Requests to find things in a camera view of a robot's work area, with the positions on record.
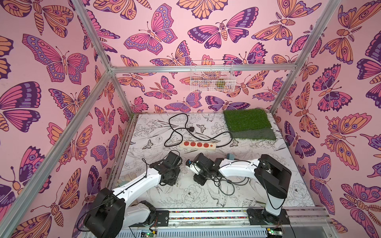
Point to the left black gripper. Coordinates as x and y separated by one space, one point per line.
172 182

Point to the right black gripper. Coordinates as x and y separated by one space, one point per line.
201 174

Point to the teal usb charger adapter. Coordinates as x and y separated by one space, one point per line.
230 156

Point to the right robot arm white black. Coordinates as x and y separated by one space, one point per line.
273 176

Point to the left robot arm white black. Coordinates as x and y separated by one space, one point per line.
113 210

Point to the beige power strip red sockets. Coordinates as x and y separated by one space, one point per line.
198 145

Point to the green artificial grass mat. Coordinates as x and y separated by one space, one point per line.
250 124

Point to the green object in basket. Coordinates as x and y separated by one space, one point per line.
220 84

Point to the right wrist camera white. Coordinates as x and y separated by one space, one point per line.
190 165

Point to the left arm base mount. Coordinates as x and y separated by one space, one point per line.
159 218

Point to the white vented cable duct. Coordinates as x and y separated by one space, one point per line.
196 233

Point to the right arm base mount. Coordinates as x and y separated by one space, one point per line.
262 217

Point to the white wire basket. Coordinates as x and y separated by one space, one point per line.
204 77

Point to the aluminium rail front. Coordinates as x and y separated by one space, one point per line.
298 216

